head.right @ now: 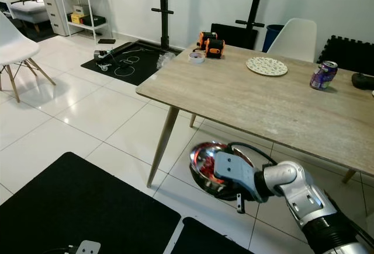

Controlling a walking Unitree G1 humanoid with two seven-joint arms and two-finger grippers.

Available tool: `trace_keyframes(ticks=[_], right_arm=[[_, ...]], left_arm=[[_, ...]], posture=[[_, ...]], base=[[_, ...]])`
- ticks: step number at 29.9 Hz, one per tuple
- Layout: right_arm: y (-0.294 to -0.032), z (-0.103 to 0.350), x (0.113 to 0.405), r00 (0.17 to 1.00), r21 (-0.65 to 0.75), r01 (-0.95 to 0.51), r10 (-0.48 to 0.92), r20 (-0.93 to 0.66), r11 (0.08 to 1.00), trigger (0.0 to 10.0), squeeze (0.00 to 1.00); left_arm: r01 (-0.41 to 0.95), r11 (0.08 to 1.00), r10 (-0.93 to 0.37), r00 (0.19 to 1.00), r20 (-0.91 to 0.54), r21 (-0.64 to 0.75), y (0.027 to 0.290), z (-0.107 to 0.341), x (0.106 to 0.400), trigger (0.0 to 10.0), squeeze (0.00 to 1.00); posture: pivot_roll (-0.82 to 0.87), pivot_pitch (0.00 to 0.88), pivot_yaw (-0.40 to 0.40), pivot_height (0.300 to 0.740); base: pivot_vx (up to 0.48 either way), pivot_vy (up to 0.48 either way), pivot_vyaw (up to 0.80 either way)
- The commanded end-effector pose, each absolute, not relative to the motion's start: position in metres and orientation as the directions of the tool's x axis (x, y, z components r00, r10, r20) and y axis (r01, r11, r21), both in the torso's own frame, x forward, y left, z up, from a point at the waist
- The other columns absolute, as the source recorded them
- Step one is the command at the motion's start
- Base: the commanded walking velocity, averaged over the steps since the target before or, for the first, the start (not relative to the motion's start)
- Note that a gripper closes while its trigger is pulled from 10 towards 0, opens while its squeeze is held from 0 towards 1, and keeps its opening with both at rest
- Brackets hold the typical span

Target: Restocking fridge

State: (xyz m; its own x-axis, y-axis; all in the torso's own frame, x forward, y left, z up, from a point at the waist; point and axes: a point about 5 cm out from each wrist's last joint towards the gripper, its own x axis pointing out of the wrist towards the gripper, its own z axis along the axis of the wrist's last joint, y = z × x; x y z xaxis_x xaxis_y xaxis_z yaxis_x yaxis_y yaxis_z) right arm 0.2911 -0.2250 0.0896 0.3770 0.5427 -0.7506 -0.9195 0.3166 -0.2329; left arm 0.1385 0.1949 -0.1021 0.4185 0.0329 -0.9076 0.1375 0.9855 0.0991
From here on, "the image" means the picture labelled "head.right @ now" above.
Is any steel bowl with red contents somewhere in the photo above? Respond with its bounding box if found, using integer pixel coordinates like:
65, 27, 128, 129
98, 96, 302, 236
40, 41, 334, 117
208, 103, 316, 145
189, 141, 253, 201

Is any small black rug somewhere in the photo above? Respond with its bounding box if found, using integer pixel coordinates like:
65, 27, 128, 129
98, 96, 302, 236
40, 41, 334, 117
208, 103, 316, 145
169, 217, 256, 254

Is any wooden dining table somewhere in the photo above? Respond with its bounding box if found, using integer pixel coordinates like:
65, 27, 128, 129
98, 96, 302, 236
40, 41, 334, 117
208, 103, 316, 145
136, 43, 374, 189

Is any patterned round plate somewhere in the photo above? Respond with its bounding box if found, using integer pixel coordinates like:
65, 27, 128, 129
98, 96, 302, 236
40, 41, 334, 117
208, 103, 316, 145
246, 57, 289, 78

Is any white tape roll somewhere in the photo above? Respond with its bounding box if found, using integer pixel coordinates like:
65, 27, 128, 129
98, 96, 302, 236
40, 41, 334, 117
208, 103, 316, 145
188, 51, 206, 65

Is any purple soda can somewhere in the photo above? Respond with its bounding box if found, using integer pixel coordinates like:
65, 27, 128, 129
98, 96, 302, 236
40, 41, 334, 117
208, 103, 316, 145
310, 61, 339, 91

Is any orange and black device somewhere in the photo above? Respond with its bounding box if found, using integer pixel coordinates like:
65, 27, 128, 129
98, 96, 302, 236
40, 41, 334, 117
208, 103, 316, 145
197, 30, 226, 58

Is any clear plastic bag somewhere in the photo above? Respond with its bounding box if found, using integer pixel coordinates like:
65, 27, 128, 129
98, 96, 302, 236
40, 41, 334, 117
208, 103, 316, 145
155, 51, 178, 71

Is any black case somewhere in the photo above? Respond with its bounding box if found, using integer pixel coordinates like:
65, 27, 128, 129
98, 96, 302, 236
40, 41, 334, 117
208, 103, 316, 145
210, 23, 258, 50

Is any blue bin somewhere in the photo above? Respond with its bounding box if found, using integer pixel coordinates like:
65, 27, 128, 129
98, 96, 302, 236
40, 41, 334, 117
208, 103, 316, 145
261, 24, 286, 54

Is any white chair with wooden legs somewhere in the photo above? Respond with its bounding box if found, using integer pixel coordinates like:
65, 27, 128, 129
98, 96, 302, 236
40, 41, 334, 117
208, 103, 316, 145
266, 19, 318, 64
0, 12, 57, 103

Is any large black rug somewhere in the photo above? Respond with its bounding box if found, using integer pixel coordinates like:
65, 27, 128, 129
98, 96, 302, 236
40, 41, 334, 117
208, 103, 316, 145
0, 152, 182, 254

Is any black floor mat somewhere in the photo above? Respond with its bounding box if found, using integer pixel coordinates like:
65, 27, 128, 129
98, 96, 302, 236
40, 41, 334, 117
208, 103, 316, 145
80, 40, 183, 87

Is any long black object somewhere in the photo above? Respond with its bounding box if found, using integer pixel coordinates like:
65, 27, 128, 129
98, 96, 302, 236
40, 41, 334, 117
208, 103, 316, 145
351, 72, 374, 89

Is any black foam puzzle mat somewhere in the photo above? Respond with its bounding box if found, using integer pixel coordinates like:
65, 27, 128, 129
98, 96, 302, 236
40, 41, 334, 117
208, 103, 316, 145
318, 34, 374, 76

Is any black leaning stand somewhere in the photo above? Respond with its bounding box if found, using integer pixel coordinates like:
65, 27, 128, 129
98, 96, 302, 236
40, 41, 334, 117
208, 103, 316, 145
235, 0, 268, 30

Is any small grey device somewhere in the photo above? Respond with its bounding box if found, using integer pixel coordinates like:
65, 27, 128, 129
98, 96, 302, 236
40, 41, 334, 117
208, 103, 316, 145
93, 50, 115, 72

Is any black upright stand with crossbar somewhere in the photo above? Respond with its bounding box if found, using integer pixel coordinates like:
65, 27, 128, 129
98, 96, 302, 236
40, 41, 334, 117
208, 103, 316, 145
150, 0, 179, 51

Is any white desk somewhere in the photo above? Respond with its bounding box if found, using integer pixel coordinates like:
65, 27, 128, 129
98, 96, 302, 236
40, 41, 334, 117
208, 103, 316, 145
0, 0, 19, 11

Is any white ottoman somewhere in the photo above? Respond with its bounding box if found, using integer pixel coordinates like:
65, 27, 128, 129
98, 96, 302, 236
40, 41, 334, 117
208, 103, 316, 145
8, 0, 49, 33

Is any flat black box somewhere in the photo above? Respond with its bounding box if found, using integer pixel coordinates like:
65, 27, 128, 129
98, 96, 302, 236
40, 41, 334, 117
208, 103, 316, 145
83, 15, 107, 27

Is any white drawer cabinet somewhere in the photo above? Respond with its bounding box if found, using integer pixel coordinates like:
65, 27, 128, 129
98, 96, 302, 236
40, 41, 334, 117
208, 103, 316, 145
34, 0, 75, 37

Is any yellow box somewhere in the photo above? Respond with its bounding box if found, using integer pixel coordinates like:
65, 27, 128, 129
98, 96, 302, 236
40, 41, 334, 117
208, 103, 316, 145
71, 12, 86, 25

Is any white shelf unit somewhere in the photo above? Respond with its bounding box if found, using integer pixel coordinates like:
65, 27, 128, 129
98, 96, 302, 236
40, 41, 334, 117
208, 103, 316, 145
67, 0, 113, 39

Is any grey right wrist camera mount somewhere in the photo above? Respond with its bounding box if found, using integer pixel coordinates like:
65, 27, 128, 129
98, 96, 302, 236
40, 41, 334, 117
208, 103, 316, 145
213, 151, 257, 214

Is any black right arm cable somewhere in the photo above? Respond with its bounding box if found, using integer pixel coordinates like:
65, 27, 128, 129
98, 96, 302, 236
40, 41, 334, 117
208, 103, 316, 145
227, 142, 279, 167

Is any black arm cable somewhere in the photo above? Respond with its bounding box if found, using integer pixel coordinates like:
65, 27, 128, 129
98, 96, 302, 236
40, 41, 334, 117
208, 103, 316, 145
227, 142, 279, 167
42, 246, 78, 254

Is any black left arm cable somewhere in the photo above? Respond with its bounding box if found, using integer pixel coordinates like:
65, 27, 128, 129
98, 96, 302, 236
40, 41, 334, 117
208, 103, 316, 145
42, 246, 78, 254

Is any white coiled cable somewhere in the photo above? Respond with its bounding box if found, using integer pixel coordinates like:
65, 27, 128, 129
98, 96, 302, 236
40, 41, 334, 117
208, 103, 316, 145
113, 51, 143, 79

